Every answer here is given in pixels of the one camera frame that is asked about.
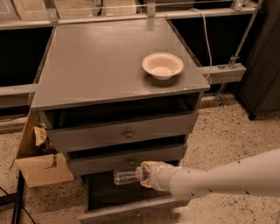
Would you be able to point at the clear plastic water bottle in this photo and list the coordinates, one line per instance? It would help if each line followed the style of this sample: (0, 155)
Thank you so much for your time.
(124, 176)

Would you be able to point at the grey middle drawer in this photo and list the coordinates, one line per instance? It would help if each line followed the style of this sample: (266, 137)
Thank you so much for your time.
(124, 159)

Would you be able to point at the dark cabinet at right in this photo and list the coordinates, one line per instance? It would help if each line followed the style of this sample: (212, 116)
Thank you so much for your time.
(259, 89)

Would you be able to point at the grey top drawer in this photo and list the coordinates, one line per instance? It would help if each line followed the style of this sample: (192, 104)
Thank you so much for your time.
(100, 135)

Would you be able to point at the grey bottom drawer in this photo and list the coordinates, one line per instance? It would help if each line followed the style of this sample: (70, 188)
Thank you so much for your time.
(106, 201)

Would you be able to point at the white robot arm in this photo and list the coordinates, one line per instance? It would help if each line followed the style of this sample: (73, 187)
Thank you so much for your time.
(258, 176)

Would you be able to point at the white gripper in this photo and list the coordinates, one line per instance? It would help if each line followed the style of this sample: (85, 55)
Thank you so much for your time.
(159, 176)

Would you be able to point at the yellow snack bag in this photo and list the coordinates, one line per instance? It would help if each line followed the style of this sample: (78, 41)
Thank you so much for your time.
(40, 135)

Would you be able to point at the brown cardboard box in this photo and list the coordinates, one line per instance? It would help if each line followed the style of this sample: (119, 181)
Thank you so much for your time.
(38, 169)

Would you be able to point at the grey wooden drawer cabinet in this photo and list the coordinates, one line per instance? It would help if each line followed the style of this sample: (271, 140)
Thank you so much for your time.
(121, 112)

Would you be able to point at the white paper bowl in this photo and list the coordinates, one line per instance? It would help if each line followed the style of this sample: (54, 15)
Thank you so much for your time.
(162, 65)

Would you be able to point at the grey drawer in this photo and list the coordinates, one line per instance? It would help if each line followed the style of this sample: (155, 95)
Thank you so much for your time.
(106, 201)
(100, 135)
(124, 159)

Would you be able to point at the black stand leg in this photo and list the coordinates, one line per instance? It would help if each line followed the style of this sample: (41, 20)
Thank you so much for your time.
(15, 199)

